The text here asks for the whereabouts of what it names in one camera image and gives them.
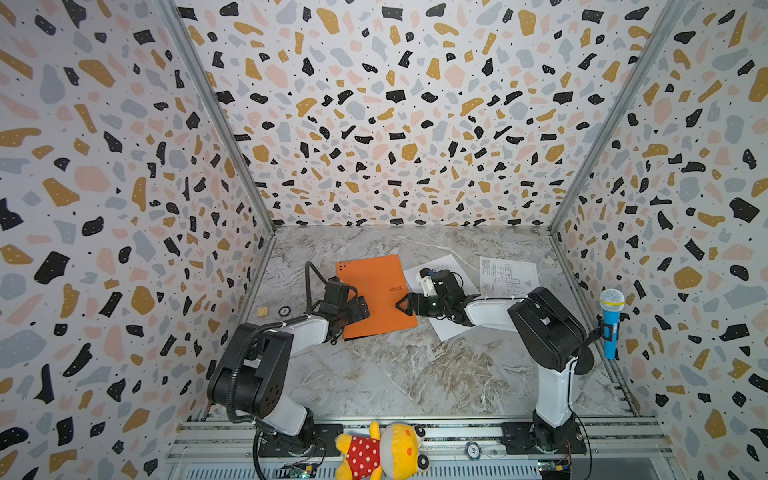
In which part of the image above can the text printed paper sheet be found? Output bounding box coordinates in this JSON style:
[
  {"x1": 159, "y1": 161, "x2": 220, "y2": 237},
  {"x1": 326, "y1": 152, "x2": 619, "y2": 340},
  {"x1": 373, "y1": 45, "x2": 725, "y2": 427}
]
[{"x1": 395, "y1": 255, "x2": 477, "y2": 342}]

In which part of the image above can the orange and black folder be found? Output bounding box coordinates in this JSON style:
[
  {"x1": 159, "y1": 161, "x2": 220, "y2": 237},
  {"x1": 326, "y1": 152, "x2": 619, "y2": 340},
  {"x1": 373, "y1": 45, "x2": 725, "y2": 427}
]
[{"x1": 336, "y1": 255, "x2": 418, "y2": 340}]

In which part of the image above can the technical drawing paper sheet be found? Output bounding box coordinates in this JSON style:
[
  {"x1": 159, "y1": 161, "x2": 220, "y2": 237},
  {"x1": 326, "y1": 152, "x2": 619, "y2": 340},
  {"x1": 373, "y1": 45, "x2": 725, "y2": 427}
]
[{"x1": 479, "y1": 257, "x2": 540, "y2": 298}]

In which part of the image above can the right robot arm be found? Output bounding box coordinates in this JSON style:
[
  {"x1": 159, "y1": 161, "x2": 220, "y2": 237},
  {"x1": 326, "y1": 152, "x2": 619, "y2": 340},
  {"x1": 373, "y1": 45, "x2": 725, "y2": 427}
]
[{"x1": 395, "y1": 269, "x2": 595, "y2": 453}]

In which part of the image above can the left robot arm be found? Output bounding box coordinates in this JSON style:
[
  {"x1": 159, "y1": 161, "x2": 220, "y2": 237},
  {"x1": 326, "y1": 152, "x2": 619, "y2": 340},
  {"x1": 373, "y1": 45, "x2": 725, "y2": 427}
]
[{"x1": 207, "y1": 277, "x2": 370, "y2": 454}]

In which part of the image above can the yellow plush toy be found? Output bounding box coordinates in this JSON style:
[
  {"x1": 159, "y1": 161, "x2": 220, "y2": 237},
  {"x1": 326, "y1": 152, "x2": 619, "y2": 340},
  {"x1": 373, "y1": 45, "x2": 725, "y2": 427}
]
[{"x1": 335, "y1": 422, "x2": 430, "y2": 480}]

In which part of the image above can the black microphone stand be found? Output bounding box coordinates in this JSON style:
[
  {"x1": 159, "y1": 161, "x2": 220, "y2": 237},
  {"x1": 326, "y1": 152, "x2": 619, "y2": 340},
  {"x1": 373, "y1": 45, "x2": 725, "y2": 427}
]
[{"x1": 574, "y1": 327, "x2": 602, "y2": 375}]

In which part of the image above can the blue toy microphone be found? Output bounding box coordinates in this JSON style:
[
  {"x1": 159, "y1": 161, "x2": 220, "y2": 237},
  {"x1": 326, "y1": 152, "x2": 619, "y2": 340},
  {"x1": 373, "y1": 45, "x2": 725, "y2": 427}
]
[{"x1": 599, "y1": 289, "x2": 625, "y2": 360}]

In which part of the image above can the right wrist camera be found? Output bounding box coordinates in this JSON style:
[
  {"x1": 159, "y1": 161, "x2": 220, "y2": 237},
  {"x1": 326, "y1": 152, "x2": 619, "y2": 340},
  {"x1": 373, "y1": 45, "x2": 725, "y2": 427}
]
[{"x1": 419, "y1": 268, "x2": 437, "y2": 297}]

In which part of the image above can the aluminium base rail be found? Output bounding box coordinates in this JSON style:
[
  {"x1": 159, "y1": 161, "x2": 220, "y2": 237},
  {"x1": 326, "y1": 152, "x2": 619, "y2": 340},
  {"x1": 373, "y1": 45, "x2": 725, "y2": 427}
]
[{"x1": 159, "y1": 416, "x2": 685, "y2": 479}]

